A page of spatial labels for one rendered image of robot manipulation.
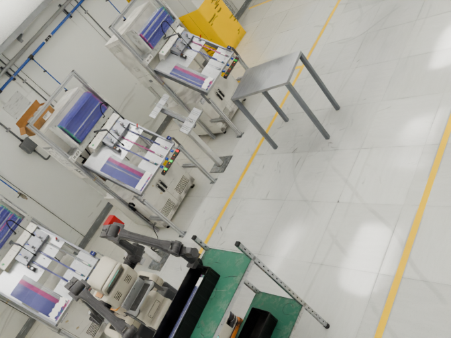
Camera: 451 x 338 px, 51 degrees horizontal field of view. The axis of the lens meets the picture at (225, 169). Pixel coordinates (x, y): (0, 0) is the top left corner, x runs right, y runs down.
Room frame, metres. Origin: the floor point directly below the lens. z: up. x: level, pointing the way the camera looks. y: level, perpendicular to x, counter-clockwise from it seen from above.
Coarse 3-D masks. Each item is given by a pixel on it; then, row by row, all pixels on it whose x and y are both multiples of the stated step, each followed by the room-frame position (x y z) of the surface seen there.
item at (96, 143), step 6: (114, 114) 5.09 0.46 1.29; (108, 120) 5.05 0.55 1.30; (114, 120) 5.04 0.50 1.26; (108, 126) 5.00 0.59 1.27; (102, 132) 4.96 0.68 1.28; (96, 138) 4.92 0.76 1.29; (102, 138) 4.90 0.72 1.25; (90, 144) 4.89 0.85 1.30; (96, 144) 4.87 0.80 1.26; (90, 150) 4.92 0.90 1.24; (96, 150) 4.87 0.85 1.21
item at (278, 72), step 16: (272, 64) 4.24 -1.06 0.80; (288, 64) 4.00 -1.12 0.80; (304, 64) 4.05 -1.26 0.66; (240, 80) 4.50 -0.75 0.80; (256, 80) 4.23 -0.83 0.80; (272, 80) 3.99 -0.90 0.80; (288, 80) 3.79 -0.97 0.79; (320, 80) 4.03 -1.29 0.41; (240, 96) 4.23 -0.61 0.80; (256, 128) 4.33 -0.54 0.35; (320, 128) 3.78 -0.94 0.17; (272, 144) 4.31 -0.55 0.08
